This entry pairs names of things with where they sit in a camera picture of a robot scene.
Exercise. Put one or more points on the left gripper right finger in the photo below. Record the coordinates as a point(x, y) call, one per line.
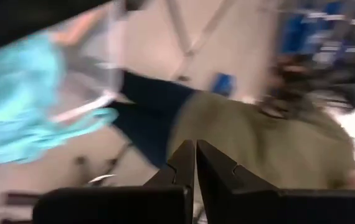
point(258, 208)

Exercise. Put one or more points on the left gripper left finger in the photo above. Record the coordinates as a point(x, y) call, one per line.
point(118, 205)

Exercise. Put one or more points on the cyan cloth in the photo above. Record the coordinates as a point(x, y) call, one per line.
point(15, 93)

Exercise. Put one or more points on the person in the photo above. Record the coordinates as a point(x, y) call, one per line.
point(258, 140)

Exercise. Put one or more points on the clear plastic bin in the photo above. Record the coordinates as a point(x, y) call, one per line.
point(102, 102)

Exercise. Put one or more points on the computer monitor blue screen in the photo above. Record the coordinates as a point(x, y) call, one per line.
point(296, 31)

